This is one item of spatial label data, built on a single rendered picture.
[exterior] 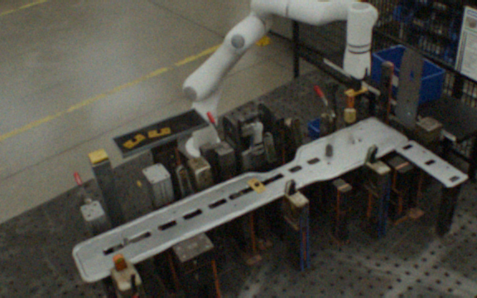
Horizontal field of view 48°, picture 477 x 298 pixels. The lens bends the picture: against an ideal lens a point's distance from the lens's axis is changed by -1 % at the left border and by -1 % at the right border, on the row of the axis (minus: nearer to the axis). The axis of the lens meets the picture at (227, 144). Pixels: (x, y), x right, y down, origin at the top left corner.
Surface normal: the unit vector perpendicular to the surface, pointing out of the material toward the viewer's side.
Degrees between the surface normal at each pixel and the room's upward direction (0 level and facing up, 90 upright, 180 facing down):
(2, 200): 0
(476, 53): 90
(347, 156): 0
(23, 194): 0
